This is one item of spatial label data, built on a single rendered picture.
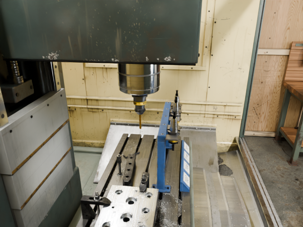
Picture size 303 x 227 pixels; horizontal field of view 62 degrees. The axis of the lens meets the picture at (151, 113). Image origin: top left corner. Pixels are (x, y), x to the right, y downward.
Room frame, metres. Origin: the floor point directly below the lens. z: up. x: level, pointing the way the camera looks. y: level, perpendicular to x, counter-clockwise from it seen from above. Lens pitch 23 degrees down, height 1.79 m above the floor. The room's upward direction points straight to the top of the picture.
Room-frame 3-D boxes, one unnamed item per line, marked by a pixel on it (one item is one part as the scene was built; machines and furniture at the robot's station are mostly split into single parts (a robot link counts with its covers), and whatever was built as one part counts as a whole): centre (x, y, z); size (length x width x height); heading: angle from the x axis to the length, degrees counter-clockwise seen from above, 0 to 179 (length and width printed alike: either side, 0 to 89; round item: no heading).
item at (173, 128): (1.12, -0.11, 1.26); 0.04 x 0.04 x 0.07
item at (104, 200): (0.88, 0.25, 0.97); 0.13 x 0.03 x 0.15; 83
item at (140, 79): (0.92, 0.05, 1.56); 0.16 x 0.16 x 0.12
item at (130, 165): (1.18, 0.12, 0.93); 0.26 x 0.05 x 0.06; 178
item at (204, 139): (1.56, -0.04, 0.75); 0.89 x 0.70 x 0.26; 83
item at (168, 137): (1.06, -0.10, 1.21); 0.07 x 0.05 x 0.01; 83
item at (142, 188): (1.01, 0.04, 0.97); 0.13 x 0.03 x 0.15; 173
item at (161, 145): (1.07, -0.05, 1.05); 0.10 x 0.05 x 0.30; 83
